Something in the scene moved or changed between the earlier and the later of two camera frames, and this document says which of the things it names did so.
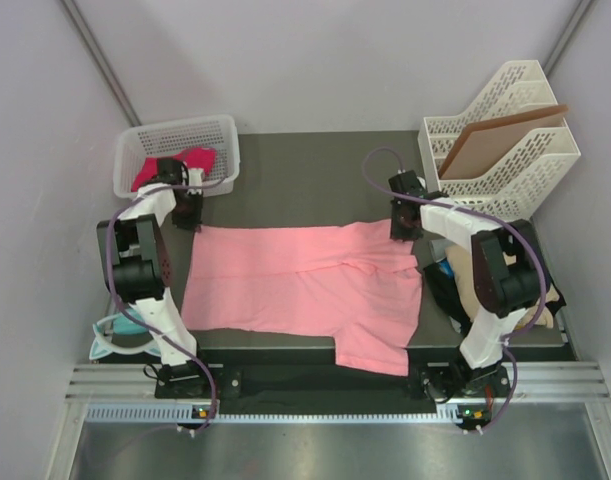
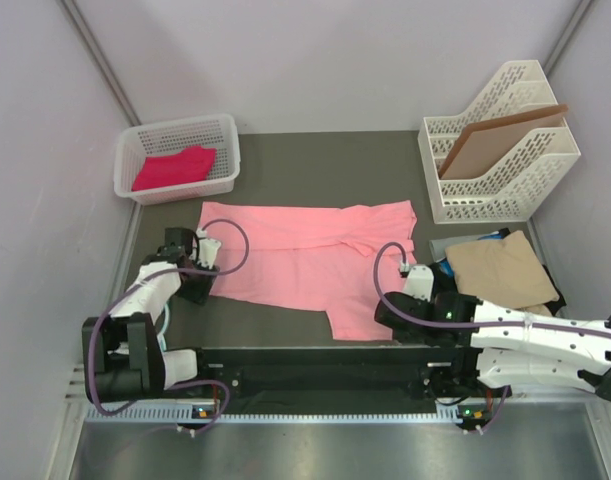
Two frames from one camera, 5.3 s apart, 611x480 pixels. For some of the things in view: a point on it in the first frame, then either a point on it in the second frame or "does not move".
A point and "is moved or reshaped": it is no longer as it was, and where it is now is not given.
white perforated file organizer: x=519 y=187 does not move
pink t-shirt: x=348 y=279 is moved or reshaped
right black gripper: x=397 y=233 -> x=404 y=337
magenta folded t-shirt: x=203 y=158 does not move
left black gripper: x=193 y=222 -> x=199 y=294
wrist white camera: x=195 y=179 -> x=208 y=249
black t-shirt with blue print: x=440 y=278 does not move
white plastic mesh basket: x=219 y=133 does not move
